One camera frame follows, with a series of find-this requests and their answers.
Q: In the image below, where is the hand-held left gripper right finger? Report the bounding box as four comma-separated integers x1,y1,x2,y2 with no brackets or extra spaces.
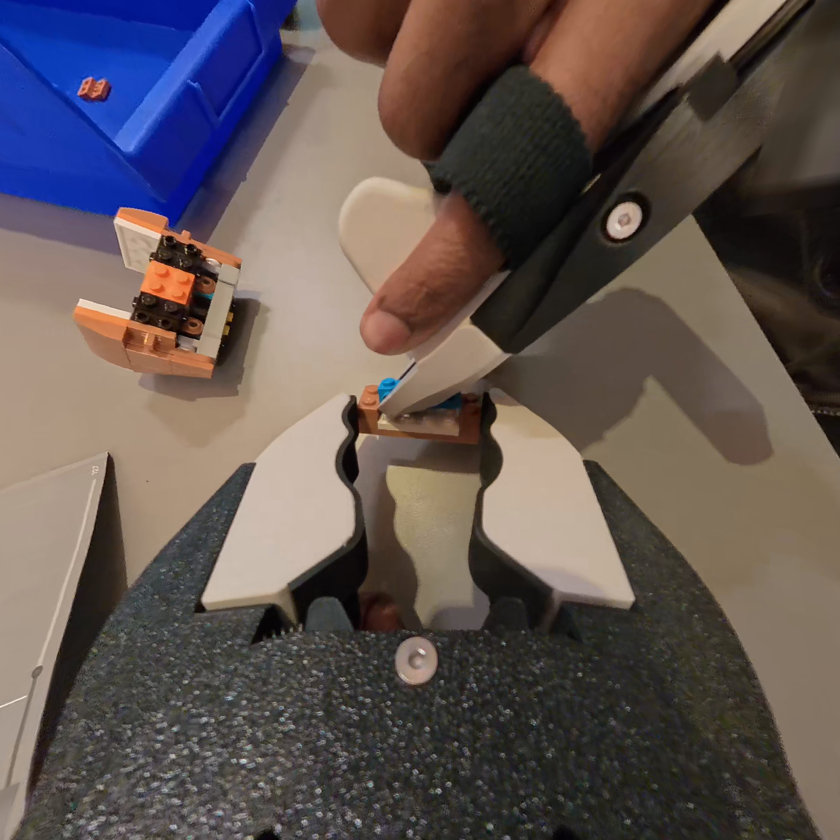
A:
469,390,636,608

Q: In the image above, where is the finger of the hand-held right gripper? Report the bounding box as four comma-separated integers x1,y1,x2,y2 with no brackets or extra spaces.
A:
381,269,516,417

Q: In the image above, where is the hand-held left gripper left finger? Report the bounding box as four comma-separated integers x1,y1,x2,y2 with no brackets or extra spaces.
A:
200,394,367,613

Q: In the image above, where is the white studded plate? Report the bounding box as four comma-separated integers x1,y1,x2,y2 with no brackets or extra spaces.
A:
379,410,463,435

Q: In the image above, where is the long blue brick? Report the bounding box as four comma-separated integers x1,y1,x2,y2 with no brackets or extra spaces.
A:
377,376,462,413

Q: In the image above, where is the long orange studded plate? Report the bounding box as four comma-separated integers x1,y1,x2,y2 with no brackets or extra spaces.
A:
357,384,484,446

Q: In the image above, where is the brown toy brick model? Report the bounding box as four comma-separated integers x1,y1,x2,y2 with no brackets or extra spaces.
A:
72,206,244,379

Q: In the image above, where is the grey instruction booklet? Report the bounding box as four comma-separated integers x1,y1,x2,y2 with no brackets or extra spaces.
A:
0,451,127,798

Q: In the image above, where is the blue plastic bin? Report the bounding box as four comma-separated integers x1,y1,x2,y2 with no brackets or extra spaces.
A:
0,0,299,222

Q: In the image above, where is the grey desk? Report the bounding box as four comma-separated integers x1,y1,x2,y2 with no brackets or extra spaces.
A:
0,0,840,840

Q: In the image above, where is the person's right hand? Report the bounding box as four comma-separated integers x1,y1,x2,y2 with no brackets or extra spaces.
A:
317,0,723,355

